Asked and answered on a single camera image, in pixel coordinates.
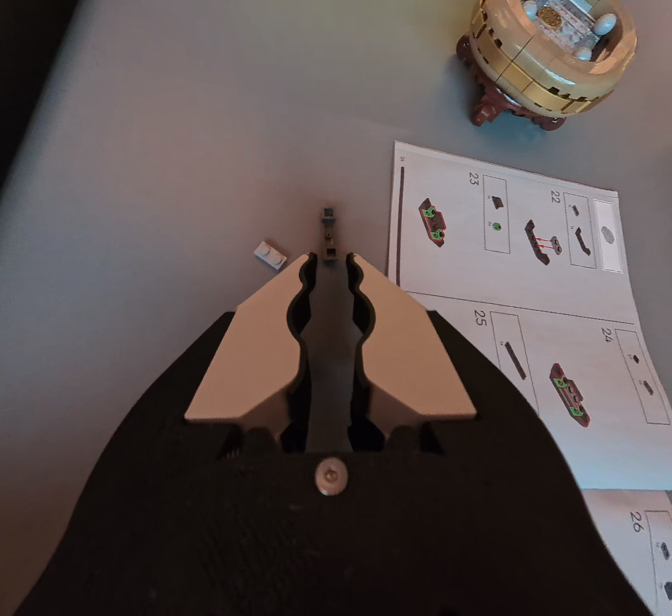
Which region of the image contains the grey desk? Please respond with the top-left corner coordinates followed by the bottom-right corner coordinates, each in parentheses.
top-left (0, 0), bottom-right (672, 582)

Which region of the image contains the tan brick model pot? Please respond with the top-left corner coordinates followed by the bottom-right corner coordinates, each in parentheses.
top-left (456, 0), bottom-right (638, 130)

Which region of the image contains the instruction booklet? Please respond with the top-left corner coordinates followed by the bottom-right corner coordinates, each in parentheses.
top-left (387, 141), bottom-right (672, 616)

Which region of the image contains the small dark toy piece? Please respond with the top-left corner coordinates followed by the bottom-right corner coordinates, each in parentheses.
top-left (317, 205), bottom-right (339, 264)

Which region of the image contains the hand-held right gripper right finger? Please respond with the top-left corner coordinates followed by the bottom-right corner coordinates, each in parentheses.
top-left (346, 253), bottom-right (477, 452)

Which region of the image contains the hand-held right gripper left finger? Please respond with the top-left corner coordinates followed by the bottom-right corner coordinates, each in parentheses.
top-left (185, 253), bottom-right (318, 453)

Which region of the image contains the grey toy plate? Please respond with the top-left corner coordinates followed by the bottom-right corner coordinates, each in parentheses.
top-left (254, 241), bottom-right (288, 268)

